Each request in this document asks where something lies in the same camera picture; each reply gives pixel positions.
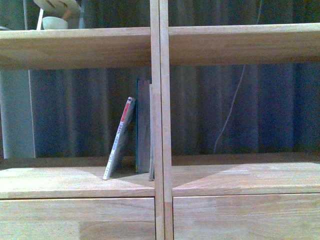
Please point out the white illustrated paperback book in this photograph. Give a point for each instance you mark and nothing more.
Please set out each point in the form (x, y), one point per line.
(121, 138)

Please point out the thin grey book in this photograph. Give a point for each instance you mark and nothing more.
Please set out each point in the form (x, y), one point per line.
(151, 163)

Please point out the thick teal-covered book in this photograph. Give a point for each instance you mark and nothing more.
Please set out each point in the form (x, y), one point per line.
(142, 120)

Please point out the dark blue curtain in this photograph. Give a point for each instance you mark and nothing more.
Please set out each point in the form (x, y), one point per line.
(227, 109)

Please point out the light wooden bookshelf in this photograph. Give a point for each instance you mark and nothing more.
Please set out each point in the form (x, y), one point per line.
(247, 196)

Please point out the white round lamp base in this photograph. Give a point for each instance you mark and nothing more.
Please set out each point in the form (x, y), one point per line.
(54, 23)

